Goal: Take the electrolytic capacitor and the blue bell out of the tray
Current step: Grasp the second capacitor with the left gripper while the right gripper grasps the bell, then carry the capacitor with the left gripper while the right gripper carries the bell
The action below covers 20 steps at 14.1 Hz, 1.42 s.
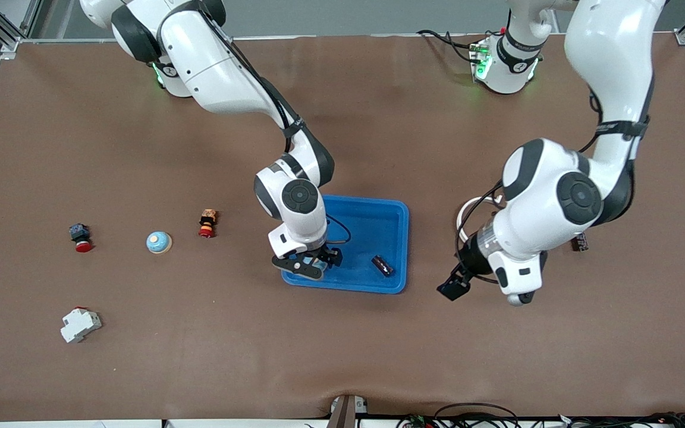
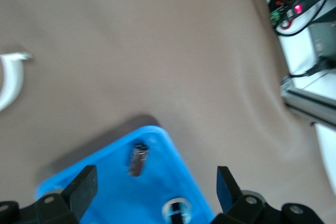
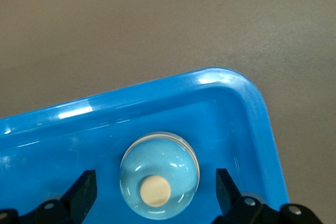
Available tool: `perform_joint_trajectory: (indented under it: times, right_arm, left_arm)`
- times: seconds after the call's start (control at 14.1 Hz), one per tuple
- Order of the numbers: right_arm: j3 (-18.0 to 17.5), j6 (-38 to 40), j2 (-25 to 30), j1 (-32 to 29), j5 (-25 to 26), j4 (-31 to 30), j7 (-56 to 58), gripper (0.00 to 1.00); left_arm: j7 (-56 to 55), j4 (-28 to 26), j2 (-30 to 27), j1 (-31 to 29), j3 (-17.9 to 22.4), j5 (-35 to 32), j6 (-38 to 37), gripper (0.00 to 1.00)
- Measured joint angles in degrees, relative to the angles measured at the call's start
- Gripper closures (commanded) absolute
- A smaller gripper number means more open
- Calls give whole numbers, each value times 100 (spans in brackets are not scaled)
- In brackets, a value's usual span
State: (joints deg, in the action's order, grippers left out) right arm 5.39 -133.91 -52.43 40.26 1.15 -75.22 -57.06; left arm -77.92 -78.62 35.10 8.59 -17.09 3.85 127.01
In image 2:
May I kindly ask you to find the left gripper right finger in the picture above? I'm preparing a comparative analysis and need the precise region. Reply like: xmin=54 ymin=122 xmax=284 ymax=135
xmin=214 ymin=166 xmax=323 ymax=224

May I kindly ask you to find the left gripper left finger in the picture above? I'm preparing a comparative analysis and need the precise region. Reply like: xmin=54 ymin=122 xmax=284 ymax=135
xmin=0 ymin=165 xmax=98 ymax=224

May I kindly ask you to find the glossy dark brown capacitor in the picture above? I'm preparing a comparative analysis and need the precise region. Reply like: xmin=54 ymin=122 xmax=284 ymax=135
xmin=127 ymin=142 xmax=150 ymax=177

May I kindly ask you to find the light blue call bell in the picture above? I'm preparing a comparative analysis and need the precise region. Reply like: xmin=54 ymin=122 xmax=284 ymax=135
xmin=161 ymin=196 xmax=194 ymax=224

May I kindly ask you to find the blue plastic tray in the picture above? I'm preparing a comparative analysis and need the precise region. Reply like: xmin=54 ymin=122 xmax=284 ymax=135
xmin=35 ymin=125 xmax=215 ymax=224

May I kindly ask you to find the white curved pipe clamp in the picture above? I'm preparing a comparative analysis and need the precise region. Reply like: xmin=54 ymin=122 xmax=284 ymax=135
xmin=0 ymin=51 xmax=34 ymax=112

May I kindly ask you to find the grey electronics box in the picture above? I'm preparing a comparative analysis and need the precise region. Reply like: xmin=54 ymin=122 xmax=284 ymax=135
xmin=307 ymin=22 xmax=336 ymax=62

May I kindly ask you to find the green terminal connector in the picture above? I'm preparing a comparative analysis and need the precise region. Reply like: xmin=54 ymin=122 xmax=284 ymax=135
xmin=270 ymin=10 xmax=284 ymax=25

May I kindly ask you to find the black power strip red light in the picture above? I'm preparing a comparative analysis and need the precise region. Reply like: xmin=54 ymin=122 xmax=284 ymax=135
xmin=285 ymin=0 xmax=330 ymax=24

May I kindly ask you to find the aluminium camera mount profile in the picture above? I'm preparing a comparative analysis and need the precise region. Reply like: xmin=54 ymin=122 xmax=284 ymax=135
xmin=280 ymin=76 xmax=336 ymax=127

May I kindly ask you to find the black cable loop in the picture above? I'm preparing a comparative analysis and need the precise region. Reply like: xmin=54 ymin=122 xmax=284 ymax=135
xmin=274 ymin=0 xmax=331 ymax=36

